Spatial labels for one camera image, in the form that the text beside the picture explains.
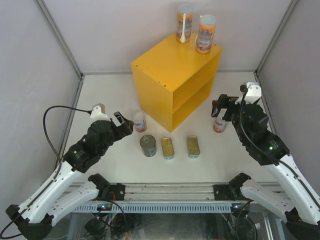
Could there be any tall can with white spoon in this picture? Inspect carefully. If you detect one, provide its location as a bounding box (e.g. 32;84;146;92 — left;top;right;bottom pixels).
176;4;193;44

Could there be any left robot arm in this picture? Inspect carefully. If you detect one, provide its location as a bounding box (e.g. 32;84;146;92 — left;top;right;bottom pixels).
6;110;134;240

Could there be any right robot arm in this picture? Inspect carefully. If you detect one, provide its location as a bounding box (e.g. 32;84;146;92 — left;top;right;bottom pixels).
211;94;320;240

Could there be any small red-white can left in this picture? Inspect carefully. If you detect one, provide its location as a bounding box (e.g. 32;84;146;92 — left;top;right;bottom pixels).
132;110;147;133

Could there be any small red-white can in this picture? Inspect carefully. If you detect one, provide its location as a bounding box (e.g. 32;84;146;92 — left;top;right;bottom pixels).
213;116;228;134
132;110;147;133

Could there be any small red-white can right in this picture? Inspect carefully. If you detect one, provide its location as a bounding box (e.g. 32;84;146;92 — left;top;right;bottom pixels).
213;116;228;134

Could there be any round tomato tin can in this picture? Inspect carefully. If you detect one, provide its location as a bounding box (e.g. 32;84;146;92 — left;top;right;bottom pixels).
139;134;157;157

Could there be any flat gold tin left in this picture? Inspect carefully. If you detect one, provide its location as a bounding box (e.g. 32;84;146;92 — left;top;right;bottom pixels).
161;137;175;160

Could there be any flat gold tin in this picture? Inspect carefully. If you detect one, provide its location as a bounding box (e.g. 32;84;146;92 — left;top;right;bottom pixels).
161;137;175;160
186;136;201;159

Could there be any flat gold tin right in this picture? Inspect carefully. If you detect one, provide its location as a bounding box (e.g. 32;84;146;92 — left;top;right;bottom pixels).
186;136;201;159

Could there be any yellow two-shelf cabinet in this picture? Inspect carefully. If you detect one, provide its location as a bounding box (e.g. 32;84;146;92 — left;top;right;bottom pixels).
131;33;223;132

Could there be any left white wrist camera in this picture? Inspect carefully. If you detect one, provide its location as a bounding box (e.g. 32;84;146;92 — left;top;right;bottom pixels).
90;103;110;121

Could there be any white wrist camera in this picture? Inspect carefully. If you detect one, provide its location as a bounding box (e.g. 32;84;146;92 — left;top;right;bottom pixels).
235;82;262;105
90;103;110;121

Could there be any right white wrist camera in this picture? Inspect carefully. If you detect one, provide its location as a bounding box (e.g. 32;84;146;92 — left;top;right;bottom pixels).
235;82;262;105

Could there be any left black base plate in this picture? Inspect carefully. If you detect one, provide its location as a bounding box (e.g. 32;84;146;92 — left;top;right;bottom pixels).
99;183;126;202

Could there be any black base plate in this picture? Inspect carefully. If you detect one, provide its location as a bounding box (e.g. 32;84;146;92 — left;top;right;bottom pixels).
99;183;126;202
213;184;248;201

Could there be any aluminium front rail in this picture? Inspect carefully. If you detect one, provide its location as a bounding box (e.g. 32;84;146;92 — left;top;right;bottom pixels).
117;182;228;203

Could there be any left black camera cable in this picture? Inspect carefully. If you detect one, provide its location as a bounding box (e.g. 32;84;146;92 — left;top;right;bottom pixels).
0;105;95;240

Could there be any grey slotted cable duct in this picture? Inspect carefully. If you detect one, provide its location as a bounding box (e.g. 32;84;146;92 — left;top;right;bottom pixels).
71;202;233;214

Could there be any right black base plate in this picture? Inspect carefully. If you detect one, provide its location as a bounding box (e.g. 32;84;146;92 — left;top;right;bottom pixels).
213;184;248;201

